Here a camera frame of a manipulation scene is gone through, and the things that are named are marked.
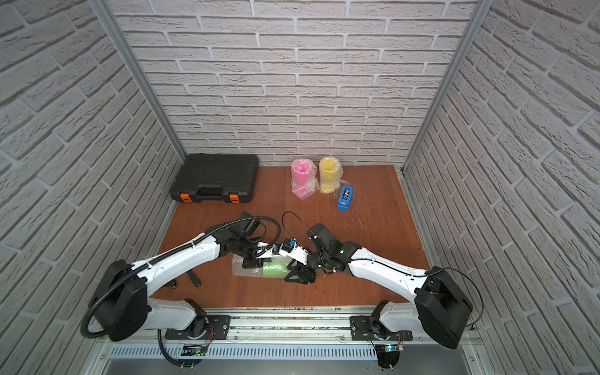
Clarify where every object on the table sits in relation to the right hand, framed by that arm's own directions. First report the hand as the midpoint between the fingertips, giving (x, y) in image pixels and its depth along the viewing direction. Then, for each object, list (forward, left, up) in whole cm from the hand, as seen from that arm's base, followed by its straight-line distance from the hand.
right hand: (291, 272), depth 75 cm
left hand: (+8, +8, -3) cm, 11 cm away
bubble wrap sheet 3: (+4, +19, -5) cm, 20 cm away
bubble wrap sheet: (+40, -6, +1) cm, 40 cm away
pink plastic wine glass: (+40, -6, +1) cm, 40 cm away
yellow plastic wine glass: (+40, -18, +5) cm, 44 cm away
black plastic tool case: (+47, +35, -3) cm, 59 cm away
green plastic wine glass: (+3, +5, -3) cm, 7 cm away
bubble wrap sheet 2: (+43, -25, -5) cm, 49 cm away
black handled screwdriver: (+2, +35, -7) cm, 36 cm away
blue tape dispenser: (+35, -24, -7) cm, 43 cm away
